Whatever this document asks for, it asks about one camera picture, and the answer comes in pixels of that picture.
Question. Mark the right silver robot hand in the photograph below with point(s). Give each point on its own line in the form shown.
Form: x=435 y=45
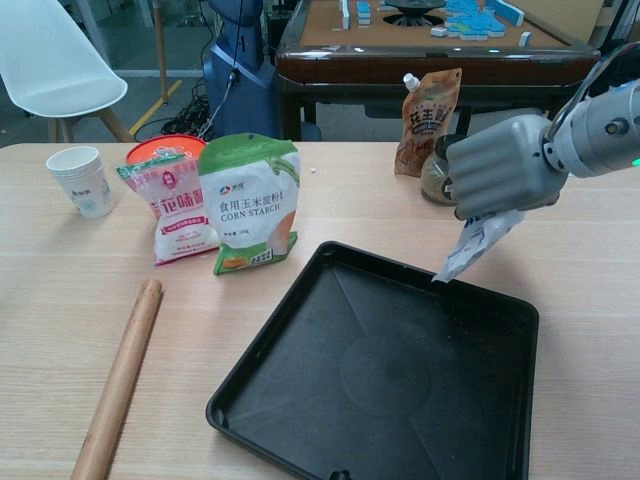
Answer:
x=500 y=165

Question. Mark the white plastic food bag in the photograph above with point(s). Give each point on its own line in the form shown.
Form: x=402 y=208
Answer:
x=475 y=245

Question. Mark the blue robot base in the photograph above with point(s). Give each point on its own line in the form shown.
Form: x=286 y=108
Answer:
x=237 y=65

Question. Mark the black square baking tray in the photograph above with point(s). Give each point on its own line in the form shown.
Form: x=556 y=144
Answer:
x=380 y=370

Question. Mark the green white corn starch bag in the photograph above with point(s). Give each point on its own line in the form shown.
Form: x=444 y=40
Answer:
x=250 y=200

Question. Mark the pink white seasoning bag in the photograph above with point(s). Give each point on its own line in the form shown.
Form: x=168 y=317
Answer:
x=177 y=215

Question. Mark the glass jar black lid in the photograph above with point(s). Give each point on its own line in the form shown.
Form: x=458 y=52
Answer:
x=436 y=177

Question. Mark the brown spouted sauce pouch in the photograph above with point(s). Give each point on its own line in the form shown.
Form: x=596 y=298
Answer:
x=427 y=120

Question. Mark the single blue white mahjong tile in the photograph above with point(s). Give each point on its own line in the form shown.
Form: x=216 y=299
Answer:
x=526 y=38
x=439 y=32

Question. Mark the blue mahjong tile pile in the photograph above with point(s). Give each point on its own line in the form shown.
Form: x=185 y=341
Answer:
x=472 y=20

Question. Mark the dark wood mahjong table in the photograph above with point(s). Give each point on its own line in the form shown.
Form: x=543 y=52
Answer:
x=400 y=55

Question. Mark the blue white mahjong tile row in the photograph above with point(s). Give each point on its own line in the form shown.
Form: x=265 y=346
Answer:
x=507 y=11

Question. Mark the black mahjong table hub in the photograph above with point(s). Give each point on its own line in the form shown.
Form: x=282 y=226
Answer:
x=412 y=11

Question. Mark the stacked blue mahjong tiles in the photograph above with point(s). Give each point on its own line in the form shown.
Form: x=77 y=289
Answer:
x=364 y=12

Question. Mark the upright blue mahjong tile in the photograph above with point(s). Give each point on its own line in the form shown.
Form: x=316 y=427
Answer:
x=345 y=12

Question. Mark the orange lidded round container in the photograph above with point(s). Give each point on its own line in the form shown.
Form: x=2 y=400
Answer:
x=160 y=145

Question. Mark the white paper cup stack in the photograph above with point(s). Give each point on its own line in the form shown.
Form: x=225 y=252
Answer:
x=85 y=185

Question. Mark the wooden rolling pin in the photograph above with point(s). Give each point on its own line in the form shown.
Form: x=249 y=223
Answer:
x=120 y=370

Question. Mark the white chair wooden legs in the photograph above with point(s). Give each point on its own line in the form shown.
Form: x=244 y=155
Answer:
x=50 y=70

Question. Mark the wooden post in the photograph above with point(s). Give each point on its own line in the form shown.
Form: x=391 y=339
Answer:
x=160 y=50

